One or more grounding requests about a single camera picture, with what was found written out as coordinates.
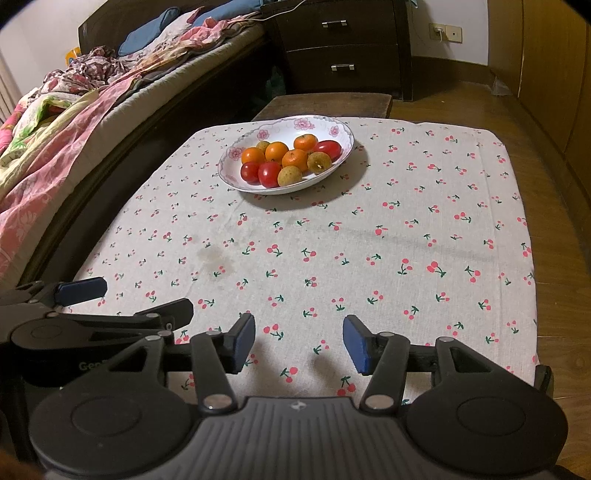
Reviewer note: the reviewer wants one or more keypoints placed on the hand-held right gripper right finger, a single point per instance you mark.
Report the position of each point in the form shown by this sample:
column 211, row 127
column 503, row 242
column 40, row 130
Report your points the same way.
column 355, row 344

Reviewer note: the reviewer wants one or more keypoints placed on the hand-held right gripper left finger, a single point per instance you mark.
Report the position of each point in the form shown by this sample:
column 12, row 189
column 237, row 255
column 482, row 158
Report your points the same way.
column 244, row 341

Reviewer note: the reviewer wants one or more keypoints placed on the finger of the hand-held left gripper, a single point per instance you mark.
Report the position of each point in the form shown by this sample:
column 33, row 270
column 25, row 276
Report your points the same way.
column 161, row 314
column 81, row 291

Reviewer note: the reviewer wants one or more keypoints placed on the red cherry tomato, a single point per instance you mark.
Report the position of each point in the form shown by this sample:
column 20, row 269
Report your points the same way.
column 250, row 171
column 269, row 174
column 328, row 148

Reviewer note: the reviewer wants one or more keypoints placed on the brown longan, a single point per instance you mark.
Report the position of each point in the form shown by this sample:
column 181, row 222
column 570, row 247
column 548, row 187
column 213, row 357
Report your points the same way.
column 289, row 176
column 263, row 146
column 318, row 162

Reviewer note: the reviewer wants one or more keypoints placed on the small orange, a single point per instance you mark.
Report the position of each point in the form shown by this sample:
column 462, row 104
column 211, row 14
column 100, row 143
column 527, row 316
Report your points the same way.
column 250, row 155
column 276, row 151
column 294, row 159
column 304, row 142

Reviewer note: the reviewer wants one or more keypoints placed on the white floral plate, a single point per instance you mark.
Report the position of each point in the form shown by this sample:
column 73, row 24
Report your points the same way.
column 332, row 131

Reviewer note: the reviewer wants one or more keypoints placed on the cherry print tablecloth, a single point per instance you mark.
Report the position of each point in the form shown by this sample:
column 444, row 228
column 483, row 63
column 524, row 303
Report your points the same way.
column 369, row 230

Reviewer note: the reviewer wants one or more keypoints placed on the pink floral blanket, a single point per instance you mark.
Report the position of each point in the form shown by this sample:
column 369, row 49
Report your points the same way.
column 55, row 152

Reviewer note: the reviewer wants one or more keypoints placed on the yellow green floral quilt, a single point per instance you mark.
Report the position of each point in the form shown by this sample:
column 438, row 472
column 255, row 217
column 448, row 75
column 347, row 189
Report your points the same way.
column 46, row 113

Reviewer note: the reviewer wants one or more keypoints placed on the dark red patterned cloth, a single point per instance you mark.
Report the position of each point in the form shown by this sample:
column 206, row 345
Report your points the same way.
column 92, row 69

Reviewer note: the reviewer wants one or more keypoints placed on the yellow object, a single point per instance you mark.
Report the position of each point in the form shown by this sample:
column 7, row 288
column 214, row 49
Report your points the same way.
column 72, row 55

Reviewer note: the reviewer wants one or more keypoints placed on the dark wooden bench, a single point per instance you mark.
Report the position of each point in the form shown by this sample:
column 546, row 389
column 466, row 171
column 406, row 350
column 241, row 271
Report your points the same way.
column 323, row 104

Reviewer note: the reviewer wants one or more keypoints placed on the bed with pink blanket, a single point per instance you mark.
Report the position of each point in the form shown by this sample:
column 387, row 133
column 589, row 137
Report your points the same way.
column 194, row 64

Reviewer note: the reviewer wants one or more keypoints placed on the green plastic bag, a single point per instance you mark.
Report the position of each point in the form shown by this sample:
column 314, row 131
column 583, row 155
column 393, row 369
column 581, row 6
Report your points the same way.
column 277, row 82

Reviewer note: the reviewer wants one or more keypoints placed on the blue pillow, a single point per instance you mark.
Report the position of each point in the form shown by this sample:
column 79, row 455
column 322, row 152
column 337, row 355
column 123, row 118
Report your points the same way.
column 143, row 37
column 221, row 10

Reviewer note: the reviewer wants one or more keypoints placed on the dark wooden nightstand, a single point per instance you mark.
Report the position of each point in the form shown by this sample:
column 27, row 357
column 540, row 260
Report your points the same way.
column 369, row 50

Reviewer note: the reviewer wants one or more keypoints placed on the clear plastic wrapper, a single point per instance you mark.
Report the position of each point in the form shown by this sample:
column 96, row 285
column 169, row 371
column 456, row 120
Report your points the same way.
column 501, row 86

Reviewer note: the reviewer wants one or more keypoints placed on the wooden wardrobe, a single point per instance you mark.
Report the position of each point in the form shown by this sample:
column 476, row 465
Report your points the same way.
column 554, row 69

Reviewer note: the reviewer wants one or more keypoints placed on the dark wooden bed frame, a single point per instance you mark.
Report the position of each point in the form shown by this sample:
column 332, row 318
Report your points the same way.
column 161, row 127

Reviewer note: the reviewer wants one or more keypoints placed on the white wall socket with plug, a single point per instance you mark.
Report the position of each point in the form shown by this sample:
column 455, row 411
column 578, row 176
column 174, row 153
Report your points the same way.
column 437, row 31

